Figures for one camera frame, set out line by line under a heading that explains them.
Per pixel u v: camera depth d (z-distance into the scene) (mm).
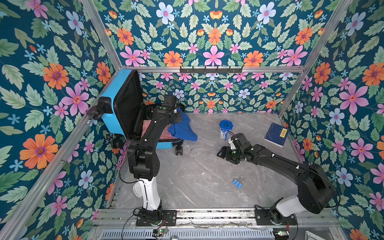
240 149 668
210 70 926
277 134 1071
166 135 615
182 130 890
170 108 648
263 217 734
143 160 500
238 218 750
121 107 738
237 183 840
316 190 432
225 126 987
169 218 733
